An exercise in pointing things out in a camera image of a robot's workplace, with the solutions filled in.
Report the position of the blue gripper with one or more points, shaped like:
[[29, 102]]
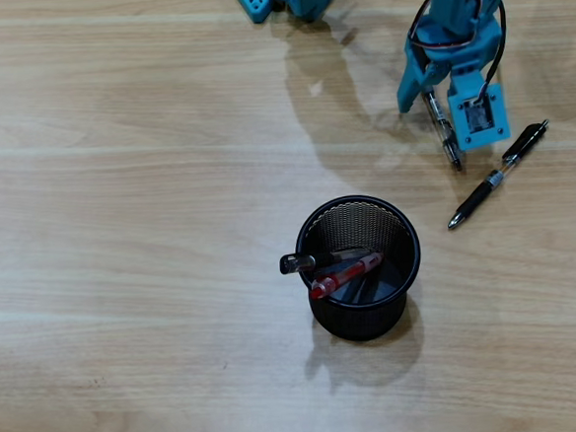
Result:
[[411, 85]]

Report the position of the grey grip retractable pen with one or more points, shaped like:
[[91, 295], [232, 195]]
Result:
[[444, 136]]

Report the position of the black retractable pen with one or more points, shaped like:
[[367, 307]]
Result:
[[474, 198]]

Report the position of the red retractable pen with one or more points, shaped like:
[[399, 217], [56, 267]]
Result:
[[341, 275]]

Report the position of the clear capped black pen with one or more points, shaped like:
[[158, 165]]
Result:
[[296, 263]]

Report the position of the black mesh pen holder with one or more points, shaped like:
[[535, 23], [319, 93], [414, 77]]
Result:
[[365, 324]]

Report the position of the blue wrist camera module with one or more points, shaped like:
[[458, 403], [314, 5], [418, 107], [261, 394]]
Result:
[[479, 118]]

